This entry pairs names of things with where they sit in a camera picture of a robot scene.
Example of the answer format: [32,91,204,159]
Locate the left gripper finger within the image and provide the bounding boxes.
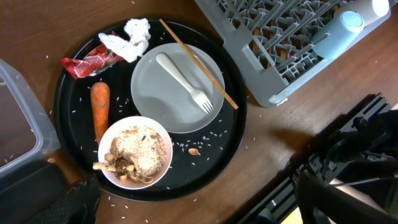
[29,175,101,224]

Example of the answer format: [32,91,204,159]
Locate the grey plate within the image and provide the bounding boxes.
[131,43,224,134]

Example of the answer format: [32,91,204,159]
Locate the white plastic fork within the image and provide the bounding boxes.
[155,53,213,114]

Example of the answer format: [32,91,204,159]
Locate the wooden chopstick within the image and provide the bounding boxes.
[159,19,238,110]

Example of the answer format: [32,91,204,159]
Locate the light blue cup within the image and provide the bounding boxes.
[312,11,364,60]

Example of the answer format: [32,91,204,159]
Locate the white paper cup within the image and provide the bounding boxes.
[333,0,390,26]

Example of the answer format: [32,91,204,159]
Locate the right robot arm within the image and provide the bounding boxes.
[229,93,397,223]

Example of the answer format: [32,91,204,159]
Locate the grey dishwasher rack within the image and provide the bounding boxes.
[196,0,397,108]

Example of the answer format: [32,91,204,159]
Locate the black plastic bin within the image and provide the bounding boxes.
[1,161,69,224]

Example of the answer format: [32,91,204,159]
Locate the nut shell left edge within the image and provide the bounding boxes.
[47,157,56,164]

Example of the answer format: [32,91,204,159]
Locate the pink bowl of food scraps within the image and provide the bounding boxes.
[93,116,173,190]

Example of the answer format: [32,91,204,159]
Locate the clear plastic bin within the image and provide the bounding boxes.
[1,60,60,177]

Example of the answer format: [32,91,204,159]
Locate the round black tray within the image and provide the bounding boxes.
[53,19,248,202]

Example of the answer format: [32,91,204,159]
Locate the orange carrot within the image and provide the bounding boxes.
[90,82,110,144]

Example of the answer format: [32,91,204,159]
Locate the nut shell on tray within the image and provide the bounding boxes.
[188,148,201,156]

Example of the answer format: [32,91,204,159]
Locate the red snack wrapper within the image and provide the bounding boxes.
[60,44,124,80]

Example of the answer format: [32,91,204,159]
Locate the crumpled white napkin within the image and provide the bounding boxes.
[98,19,151,63]

